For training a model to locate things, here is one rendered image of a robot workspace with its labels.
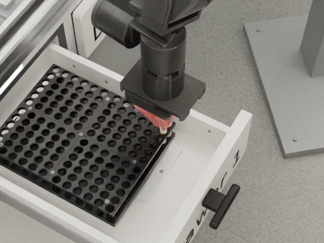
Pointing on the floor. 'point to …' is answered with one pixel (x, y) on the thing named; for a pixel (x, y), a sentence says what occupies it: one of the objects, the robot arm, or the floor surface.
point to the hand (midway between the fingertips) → (162, 122)
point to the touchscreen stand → (292, 77)
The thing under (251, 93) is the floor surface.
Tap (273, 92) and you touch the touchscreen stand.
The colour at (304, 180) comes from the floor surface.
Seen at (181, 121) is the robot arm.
